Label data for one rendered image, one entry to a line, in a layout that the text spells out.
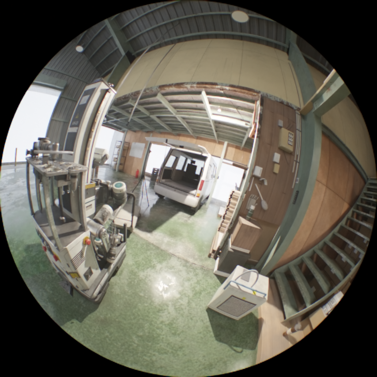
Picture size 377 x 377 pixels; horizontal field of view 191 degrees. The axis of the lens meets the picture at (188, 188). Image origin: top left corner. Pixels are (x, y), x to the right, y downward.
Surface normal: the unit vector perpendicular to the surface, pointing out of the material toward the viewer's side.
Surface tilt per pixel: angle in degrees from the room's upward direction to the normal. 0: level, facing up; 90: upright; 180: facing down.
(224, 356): 0
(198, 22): 159
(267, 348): 0
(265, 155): 90
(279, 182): 90
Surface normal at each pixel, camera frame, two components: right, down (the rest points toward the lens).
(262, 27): -0.37, 0.91
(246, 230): -0.31, 0.09
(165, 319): 0.27, -0.95
